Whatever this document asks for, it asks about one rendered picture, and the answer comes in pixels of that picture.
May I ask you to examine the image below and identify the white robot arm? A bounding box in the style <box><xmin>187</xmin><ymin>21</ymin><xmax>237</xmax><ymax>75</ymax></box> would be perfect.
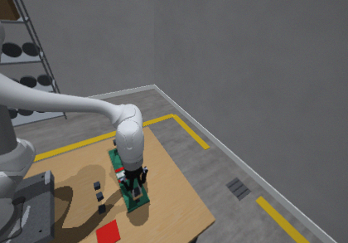
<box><xmin>0</xmin><ymin>73</ymin><xmax>144</xmax><ymax>243</ymax></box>

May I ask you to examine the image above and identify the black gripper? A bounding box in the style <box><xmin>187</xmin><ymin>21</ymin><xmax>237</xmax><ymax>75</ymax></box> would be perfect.
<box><xmin>120</xmin><ymin>166</ymin><xmax>148</xmax><ymax>197</ymax></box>

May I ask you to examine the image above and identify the red square plate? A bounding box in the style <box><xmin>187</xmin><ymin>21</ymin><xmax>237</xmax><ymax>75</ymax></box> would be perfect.
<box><xmin>96</xmin><ymin>220</ymin><xmax>120</xmax><ymax>243</ymax></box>

